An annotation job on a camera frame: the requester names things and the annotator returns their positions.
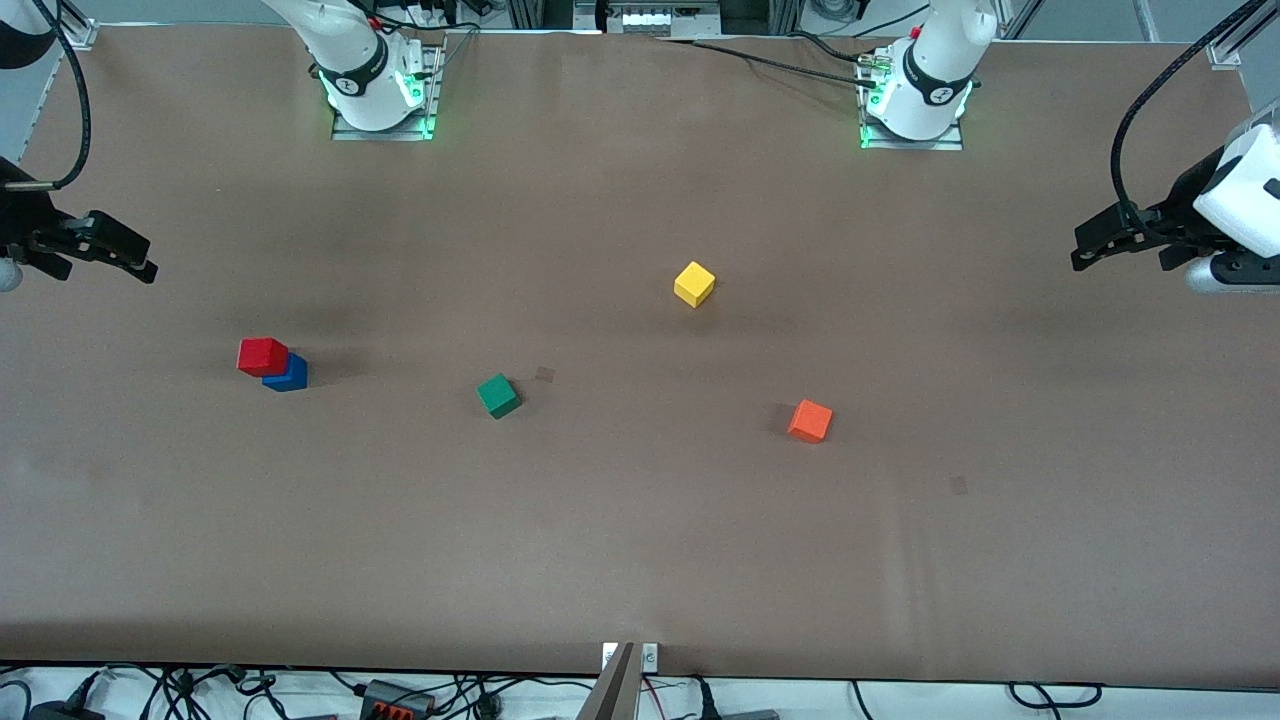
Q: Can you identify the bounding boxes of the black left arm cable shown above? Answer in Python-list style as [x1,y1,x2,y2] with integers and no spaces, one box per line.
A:
[1112,0,1280,216]

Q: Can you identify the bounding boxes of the yellow wooden block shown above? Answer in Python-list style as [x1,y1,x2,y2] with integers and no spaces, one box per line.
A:
[673,261,717,309]

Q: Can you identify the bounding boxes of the black orange USB hub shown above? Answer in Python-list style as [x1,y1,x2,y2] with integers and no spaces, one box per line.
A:
[358,679,437,717]

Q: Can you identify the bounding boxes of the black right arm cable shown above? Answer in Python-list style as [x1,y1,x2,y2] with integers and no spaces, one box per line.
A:
[30,0,93,191]

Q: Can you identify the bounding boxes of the orange wooden block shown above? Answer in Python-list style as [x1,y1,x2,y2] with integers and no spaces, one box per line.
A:
[787,399,834,444]

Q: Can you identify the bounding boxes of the red wooden block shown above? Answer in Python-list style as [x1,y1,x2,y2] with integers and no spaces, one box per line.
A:
[237,337,290,378]

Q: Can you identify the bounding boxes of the black plug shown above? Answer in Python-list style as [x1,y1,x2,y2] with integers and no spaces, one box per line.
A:
[695,680,781,720]

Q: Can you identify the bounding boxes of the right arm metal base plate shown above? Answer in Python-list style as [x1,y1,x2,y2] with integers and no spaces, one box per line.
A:
[332,45,443,142]

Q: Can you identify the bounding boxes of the blue wooden block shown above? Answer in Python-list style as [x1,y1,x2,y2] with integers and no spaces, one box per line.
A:
[262,353,309,393]

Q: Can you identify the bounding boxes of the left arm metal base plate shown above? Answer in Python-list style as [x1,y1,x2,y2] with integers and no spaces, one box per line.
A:
[858,60,966,153]

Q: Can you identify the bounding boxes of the grey camera post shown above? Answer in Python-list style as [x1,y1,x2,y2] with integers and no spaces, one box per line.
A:
[575,642,641,720]

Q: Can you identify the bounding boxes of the black table cable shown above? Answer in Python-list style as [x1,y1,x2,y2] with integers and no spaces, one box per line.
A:
[690,38,883,91]
[785,30,881,66]

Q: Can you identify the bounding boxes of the black looped cable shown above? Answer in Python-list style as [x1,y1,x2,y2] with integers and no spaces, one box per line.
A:
[1008,682,1104,709]

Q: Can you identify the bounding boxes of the grey power strip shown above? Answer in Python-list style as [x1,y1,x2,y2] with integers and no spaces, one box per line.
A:
[605,0,723,39]

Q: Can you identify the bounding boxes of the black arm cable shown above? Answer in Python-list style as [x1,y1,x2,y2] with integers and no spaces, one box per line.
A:
[1112,0,1280,216]
[30,0,93,191]

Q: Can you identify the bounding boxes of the green wooden block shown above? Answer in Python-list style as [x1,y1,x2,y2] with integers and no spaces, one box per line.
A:
[475,374,523,420]

